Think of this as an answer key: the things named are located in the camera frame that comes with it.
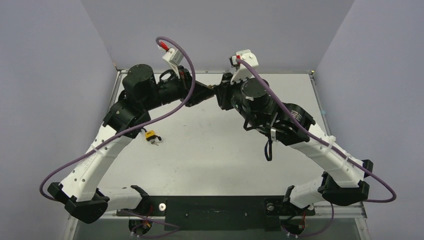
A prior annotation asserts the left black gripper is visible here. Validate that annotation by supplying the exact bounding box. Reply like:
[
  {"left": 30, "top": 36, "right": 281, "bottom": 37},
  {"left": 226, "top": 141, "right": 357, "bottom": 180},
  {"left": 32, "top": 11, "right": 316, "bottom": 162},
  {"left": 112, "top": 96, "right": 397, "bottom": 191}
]
[{"left": 147, "top": 66, "right": 213, "bottom": 110}]

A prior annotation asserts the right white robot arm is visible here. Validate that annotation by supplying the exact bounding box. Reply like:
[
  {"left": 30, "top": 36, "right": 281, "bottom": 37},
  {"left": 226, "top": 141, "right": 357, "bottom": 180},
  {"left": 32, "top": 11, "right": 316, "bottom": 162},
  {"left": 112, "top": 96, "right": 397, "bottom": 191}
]
[{"left": 213, "top": 73, "right": 373, "bottom": 214}]

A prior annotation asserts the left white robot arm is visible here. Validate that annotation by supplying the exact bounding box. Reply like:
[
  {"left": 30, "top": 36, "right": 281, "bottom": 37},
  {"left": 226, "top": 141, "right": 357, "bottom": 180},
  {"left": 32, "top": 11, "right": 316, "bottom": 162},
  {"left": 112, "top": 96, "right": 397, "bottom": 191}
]
[{"left": 47, "top": 64, "right": 215, "bottom": 224}]

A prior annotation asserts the yellow padlock with keys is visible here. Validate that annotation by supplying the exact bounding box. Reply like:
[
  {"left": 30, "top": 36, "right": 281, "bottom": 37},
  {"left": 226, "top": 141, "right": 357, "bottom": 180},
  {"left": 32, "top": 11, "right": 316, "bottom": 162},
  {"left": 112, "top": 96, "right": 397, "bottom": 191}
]
[{"left": 141, "top": 128, "right": 162, "bottom": 146}]

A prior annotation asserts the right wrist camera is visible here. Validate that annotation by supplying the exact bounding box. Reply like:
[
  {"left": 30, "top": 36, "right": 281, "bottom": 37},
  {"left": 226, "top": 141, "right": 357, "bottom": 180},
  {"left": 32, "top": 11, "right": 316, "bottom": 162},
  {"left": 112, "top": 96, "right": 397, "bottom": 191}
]
[{"left": 229, "top": 49, "right": 259, "bottom": 85}]

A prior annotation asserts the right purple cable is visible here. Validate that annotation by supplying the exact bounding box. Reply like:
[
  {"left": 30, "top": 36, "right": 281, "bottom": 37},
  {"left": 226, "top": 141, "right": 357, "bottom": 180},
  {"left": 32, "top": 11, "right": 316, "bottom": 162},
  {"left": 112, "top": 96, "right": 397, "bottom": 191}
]
[{"left": 235, "top": 58, "right": 398, "bottom": 239}]

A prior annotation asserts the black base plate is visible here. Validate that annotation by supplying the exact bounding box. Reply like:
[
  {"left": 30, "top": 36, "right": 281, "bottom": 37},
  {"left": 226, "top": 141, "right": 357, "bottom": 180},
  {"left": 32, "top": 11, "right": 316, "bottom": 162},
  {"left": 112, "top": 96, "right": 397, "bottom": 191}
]
[{"left": 117, "top": 195, "right": 316, "bottom": 231}]

